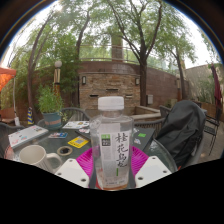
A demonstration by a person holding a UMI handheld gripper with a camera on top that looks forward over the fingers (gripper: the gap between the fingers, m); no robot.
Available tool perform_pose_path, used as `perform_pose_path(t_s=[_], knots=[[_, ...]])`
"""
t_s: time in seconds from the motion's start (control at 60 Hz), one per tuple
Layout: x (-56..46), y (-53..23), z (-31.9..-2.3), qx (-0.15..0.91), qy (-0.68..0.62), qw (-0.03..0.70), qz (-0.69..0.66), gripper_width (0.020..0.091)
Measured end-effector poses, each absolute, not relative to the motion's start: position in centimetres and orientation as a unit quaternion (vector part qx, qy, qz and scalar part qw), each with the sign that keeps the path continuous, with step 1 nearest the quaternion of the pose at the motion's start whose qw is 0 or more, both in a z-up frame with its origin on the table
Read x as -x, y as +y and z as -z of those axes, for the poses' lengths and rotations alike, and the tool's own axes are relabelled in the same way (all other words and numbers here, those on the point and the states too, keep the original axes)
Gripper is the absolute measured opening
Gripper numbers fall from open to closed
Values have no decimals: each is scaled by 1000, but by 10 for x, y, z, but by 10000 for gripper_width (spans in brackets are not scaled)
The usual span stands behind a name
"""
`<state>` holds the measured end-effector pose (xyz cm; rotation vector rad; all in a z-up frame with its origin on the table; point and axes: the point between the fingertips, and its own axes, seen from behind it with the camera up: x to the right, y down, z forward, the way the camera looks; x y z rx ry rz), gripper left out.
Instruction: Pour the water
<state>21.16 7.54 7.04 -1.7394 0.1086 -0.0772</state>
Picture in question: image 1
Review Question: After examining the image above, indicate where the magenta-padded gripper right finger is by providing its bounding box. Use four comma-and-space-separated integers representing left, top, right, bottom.
129, 145, 173, 190

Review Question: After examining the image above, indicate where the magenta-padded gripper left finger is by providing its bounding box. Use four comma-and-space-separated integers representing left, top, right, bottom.
54, 148, 98, 190

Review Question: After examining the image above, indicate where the clear drink bottle white cap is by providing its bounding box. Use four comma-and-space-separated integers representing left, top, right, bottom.
89, 96, 135, 191

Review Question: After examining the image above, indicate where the yellow square card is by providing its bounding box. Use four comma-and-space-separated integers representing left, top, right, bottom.
67, 135, 90, 149

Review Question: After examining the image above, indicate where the blue sticker card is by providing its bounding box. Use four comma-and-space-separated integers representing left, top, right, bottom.
48, 132, 69, 139

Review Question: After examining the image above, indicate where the white ribbed mug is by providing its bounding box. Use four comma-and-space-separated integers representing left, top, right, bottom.
18, 144, 64, 174

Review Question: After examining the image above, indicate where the metal chair holding backpack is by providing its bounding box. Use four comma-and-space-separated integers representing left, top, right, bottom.
134, 105, 206, 169

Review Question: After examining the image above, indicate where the black backpack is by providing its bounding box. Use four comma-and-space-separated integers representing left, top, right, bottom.
155, 99, 207, 169

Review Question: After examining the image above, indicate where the white printed booklet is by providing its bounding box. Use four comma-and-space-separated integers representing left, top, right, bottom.
62, 120, 90, 130

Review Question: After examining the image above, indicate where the silver laptop with stickers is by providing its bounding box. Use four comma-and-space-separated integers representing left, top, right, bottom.
7, 124, 50, 149

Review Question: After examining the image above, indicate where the black metal patio chair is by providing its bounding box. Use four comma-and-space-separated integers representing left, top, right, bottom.
203, 111, 223, 156

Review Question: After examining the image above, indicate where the dark metal mesh chair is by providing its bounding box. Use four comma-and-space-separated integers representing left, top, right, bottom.
0, 121, 26, 158

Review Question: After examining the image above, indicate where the green plant in teal pot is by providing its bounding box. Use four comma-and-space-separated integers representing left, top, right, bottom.
37, 85, 65, 129

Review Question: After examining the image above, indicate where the large tree forked trunk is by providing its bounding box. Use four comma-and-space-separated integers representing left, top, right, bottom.
93, 0, 199, 108

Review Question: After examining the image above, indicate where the small tree thin trunk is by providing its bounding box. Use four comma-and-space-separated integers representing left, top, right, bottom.
163, 29, 203, 101

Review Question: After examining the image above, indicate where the leaning tree curved trunk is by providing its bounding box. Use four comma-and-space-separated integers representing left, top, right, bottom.
18, 0, 94, 125

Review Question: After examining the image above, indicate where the folded maroon patio umbrella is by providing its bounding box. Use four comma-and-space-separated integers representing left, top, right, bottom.
209, 63, 223, 109

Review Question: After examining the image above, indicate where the orange canopy tent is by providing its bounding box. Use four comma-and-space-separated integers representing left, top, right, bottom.
0, 67, 17, 93

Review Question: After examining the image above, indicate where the blue yellow striped post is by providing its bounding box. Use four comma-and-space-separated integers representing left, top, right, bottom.
27, 106, 35, 126

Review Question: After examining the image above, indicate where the globe garden lamp post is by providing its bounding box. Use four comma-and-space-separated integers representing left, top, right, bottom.
53, 60, 63, 96

